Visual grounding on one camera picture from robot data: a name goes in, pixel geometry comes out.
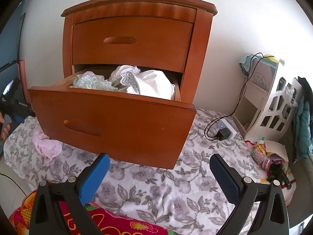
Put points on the black plush toy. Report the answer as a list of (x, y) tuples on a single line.
[(275, 172)]

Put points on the light blue lace underwear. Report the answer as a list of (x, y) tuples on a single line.
[(90, 82)]

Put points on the pink underwear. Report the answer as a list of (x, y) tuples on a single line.
[(46, 146)]

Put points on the pink foam strip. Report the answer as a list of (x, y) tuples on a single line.
[(22, 78)]

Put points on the closed wooden drawer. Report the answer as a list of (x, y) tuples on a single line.
[(146, 49)]

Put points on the pink round toy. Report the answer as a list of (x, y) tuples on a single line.
[(267, 163)]

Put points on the yellow object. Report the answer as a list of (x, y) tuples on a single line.
[(270, 58)]

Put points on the teal cloth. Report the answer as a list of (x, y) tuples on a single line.
[(244, 63)]

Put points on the clear plastic bag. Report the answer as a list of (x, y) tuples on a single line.
[(291, 94)]

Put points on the colourful cube toy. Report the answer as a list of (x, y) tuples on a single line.
[(258, 154)]

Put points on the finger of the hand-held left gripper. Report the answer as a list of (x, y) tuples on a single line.
[(18, 118)]

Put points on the red floral blanket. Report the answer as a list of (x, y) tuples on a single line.
[(117, 225)]

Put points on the black stick remote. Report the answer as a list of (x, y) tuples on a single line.
[(285, 180)]

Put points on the beige paper sheet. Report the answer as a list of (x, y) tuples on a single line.
[(276, 148)]

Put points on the white cutout shelf rack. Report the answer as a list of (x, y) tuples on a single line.
[(254, 133)]

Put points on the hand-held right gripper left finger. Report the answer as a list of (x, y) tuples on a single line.
[(94, 178)]

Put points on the plain white underwear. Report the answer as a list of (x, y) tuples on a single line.
[(156, 83)]

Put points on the wooden drawer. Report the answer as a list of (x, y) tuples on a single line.
[(122, 132), (146, 49)]

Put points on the dark blue wardrobe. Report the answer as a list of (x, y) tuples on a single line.
[(9, 53)]

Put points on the pale book box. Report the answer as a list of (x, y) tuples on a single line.
[(264, 71)]

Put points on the person's left hand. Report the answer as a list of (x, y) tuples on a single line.
[(5, 132)]

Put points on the wooden nightstand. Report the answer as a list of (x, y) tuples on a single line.
[(203, 53)]

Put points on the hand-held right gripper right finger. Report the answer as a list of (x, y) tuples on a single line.
[(226, 178)]

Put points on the black charger plug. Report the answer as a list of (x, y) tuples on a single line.
[(223, 134)]

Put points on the teal jacket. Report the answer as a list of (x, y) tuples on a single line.
[(303, 127)]

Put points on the grey floral bedsheet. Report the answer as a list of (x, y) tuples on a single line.
[(171, 188)]

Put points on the white power strip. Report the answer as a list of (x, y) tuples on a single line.
[(229, 127)]

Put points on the white grey lace underwear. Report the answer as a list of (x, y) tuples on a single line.
[(122, 74)]

